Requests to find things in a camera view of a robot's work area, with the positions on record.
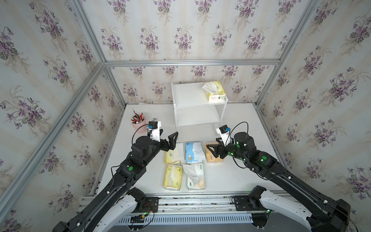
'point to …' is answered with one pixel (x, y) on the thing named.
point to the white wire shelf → (192, 107)
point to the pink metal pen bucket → (139, 121)
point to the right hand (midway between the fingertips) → (213, 143)
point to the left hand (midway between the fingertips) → (172, 132)
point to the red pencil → (137, 116)
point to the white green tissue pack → (195, 177)
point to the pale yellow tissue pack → (168, 156)
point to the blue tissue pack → (194, 152)
